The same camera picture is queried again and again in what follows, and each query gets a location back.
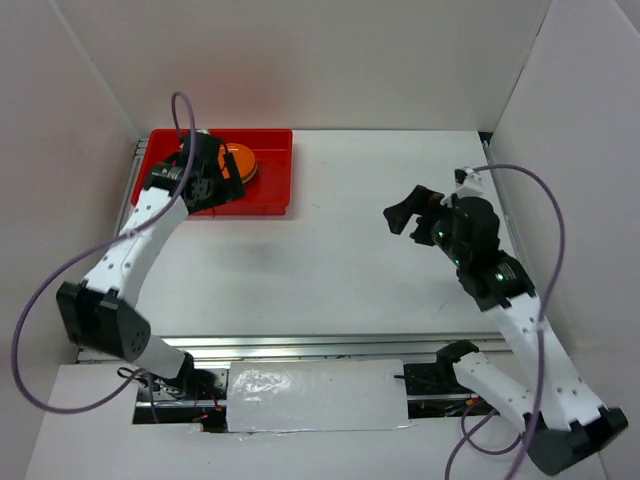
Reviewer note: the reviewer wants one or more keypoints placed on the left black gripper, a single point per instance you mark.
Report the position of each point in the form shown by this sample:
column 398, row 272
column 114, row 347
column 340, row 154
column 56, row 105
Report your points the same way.
column 228, row 189

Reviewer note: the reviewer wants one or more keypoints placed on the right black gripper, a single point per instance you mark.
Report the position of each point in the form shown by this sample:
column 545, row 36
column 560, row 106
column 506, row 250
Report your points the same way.
column 422, row 201

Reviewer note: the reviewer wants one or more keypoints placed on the orange plate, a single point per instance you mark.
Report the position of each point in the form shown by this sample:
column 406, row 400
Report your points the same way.
column 245, row 160

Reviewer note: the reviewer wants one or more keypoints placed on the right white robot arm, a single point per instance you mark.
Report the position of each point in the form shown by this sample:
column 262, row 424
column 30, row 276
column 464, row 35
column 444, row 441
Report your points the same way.
column 570, row 421

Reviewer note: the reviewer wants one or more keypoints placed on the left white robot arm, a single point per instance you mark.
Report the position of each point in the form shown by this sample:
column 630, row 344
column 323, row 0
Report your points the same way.
column 100, row 311

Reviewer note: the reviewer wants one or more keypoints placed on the red plastic bin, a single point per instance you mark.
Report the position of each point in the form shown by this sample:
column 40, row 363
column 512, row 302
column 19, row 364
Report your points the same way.
column 268, row 192

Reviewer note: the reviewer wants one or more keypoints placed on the white foil cover plate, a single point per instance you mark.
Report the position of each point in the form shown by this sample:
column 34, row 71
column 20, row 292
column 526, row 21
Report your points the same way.
column 337, row 395

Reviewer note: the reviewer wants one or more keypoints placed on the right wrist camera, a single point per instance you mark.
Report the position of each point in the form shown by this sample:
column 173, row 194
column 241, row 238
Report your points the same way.
column 468, row 183

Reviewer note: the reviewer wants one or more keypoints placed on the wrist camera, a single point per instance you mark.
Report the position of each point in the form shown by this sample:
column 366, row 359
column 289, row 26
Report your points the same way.
column 202, row 132
column 468, row 183

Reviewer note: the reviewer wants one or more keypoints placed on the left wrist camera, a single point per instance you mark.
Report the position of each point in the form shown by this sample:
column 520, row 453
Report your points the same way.
column 202, row 132

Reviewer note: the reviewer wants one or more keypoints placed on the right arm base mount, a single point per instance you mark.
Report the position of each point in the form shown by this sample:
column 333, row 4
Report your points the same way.
column 432, row 389

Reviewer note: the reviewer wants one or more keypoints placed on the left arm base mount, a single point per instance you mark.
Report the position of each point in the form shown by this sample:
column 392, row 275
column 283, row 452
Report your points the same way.
column 204, row 405

